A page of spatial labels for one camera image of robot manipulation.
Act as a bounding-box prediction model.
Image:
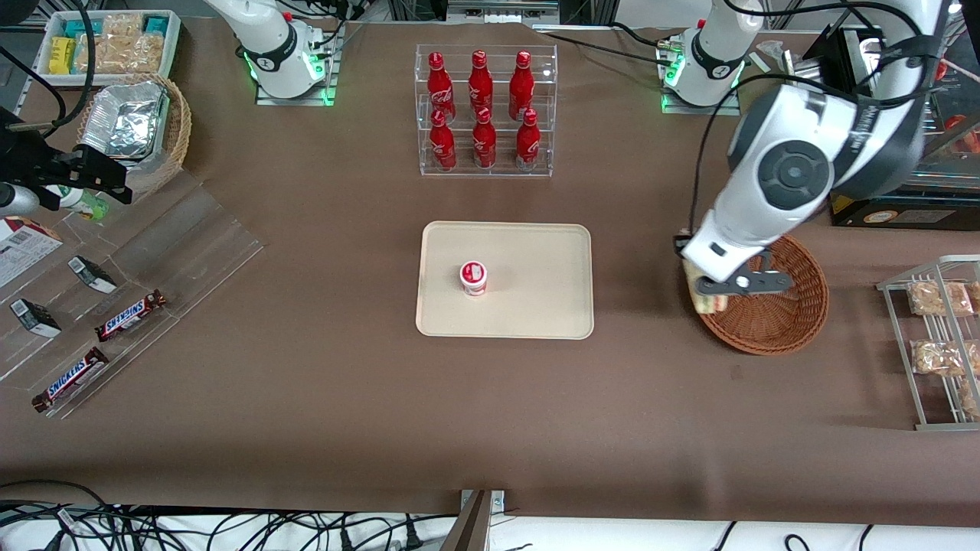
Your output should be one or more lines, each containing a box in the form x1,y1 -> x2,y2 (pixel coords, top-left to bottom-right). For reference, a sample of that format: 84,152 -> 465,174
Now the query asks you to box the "clear acrylic bottle rack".
415,44 -> 559,179

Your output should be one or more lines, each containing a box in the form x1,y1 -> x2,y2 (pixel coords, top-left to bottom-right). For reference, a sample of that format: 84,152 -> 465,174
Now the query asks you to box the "red cola bottle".
509,51 -> 535,122
515,109 -> 542,171
426,51 -> 457,123
472,107 -> 498,170
469,50 -> 495,119
429,109 -> 458,172

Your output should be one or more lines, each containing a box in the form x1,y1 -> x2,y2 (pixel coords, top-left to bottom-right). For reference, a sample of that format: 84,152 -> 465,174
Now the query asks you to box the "light wicker basket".
77,73 -> 192,194

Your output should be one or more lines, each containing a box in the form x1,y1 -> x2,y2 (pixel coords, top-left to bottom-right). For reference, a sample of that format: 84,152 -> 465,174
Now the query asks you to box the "silver metal box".
781,50 -> 828,81

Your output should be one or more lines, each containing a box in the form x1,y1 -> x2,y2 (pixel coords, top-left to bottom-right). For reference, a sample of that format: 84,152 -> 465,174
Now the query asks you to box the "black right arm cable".
0,0 -> 96,142

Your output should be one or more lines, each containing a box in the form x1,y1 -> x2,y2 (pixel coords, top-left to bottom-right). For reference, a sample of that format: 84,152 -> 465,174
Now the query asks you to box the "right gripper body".
0,149 -> 62,191

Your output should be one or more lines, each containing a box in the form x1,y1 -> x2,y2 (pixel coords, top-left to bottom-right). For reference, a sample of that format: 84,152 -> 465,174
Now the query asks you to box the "cream plastic tray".
415,221 -> 596,341

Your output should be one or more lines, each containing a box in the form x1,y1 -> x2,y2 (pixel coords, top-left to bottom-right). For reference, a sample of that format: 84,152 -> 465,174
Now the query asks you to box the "silver foil tray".
80,80 -> 169,160

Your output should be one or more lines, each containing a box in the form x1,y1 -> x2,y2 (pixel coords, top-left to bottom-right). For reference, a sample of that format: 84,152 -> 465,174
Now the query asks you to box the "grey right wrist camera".
0,182 -> 41,217

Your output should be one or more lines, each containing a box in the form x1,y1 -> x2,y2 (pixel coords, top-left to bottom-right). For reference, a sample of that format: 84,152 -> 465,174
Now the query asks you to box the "clear acrylic stepped stand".
0,170 -> 265,420

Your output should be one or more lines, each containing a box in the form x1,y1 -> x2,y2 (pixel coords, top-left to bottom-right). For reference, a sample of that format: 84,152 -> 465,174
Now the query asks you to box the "white plastic bin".
37,9 -> 182,86

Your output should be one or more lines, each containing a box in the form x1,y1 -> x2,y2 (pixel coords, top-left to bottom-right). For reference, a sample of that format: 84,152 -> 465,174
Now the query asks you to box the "red white barcode box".
0,217 -> 64,289

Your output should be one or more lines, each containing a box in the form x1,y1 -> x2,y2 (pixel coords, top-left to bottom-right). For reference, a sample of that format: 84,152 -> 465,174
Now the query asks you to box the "black tabletop cable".
536,21 -> 690,66

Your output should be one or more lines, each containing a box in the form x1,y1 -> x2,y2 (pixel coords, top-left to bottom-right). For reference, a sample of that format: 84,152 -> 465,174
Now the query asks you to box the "black looped cable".
0,481 -> 108,512

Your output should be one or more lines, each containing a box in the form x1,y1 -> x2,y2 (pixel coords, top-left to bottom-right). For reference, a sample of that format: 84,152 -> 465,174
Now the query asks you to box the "triangle sandwich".
684,259 -> 730,315

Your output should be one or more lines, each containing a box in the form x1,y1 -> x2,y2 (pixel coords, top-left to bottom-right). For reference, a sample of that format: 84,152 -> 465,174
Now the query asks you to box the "black aluminium frame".
387,0 -> 617,25

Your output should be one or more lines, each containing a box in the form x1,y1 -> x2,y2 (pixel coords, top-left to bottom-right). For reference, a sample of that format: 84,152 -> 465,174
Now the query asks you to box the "brown round wicker basket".
695,233 -> 831,356

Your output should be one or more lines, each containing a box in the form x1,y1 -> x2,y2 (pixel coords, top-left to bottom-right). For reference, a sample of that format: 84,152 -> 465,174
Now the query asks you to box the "small black carton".
67,256 -> 118,295
9,298 -> 62,338

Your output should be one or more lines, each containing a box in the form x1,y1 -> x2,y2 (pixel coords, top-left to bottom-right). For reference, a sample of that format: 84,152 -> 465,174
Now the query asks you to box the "red white yoghurt cup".
459,260 -> 489,298

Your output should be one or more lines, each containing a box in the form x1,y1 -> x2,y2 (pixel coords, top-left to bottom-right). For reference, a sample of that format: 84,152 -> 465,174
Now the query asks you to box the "green white-capped bottle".
44,186 -> 109,220

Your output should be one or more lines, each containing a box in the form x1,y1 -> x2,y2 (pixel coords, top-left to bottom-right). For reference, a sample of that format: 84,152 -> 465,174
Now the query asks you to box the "black yellow food warmer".
796,27 -> 980,230

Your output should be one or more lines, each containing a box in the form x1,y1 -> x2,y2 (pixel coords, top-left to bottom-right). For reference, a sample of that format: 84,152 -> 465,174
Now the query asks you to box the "aluminium profile bracket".
440,490 -> 506,551

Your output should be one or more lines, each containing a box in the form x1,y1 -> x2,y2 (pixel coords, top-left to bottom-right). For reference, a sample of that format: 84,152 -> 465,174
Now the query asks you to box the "grey metal wire rack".
877,255 -> 980,432

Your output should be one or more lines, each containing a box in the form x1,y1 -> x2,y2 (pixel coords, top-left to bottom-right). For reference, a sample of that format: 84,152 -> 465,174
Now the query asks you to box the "Snickers chocolate bar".
31,347 -> 110,413
94,289 -> 168,342

